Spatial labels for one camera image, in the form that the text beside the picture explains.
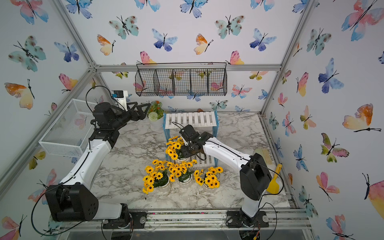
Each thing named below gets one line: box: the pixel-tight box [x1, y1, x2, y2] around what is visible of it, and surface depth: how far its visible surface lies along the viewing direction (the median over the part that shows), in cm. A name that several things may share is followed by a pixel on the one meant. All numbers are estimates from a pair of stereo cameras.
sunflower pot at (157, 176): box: [142, 159, 170, 194], surface depth 76 cm
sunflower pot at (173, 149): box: [165, 136, 186, 160], surface depth 77 cm
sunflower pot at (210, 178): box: [193, 166, 224, 189], surface depth 75 cm
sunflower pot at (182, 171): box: [166, 159, 198, 185], surface depth 79 cm
